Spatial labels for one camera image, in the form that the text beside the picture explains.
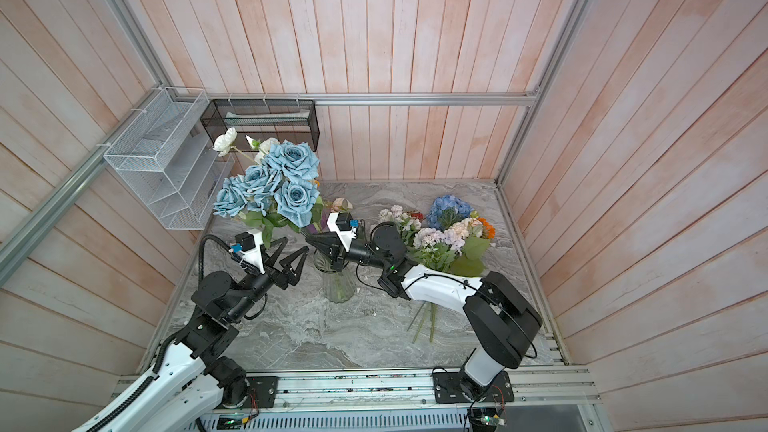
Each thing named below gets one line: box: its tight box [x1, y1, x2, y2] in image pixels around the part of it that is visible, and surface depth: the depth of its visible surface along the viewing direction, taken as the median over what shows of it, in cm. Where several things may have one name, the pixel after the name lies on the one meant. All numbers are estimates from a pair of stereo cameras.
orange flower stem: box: [478, 217, 497, 239], surface depth 100 cm
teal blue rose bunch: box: [214, 140, 323, 248], surface depth 54 cm
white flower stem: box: [213, 127, 280, 166], surface depth 62 cm
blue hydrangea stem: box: [427, 195, 474, 231], surface depth 103 cm
